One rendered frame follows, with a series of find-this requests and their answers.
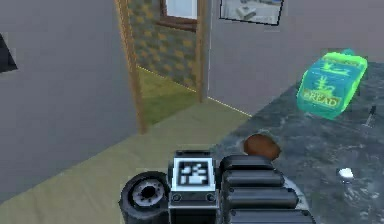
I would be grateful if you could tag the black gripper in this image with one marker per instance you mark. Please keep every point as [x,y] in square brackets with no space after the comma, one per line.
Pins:
[146,195]

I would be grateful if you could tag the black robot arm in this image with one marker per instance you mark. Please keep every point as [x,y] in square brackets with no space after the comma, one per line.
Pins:
[240,193]

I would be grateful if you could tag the brown potato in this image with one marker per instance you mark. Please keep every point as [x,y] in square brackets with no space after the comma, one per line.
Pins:
[261,146]

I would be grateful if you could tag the brown framed window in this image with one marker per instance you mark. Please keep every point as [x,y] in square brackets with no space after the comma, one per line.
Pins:
[178,13]

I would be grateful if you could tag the white salt shaker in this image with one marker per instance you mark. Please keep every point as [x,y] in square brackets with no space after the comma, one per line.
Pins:
[346,174]

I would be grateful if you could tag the green bread bag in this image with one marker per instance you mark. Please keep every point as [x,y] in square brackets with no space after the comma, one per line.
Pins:
[330,85]

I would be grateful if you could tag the wooden door frame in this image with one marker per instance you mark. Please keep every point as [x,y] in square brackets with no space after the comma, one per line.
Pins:
[133,66]

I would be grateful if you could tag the black triangular wall object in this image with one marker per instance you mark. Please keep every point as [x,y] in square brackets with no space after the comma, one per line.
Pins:
[6,56]

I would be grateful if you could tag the black framed wall picture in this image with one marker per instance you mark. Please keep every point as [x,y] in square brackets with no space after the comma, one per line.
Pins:
[251,10]

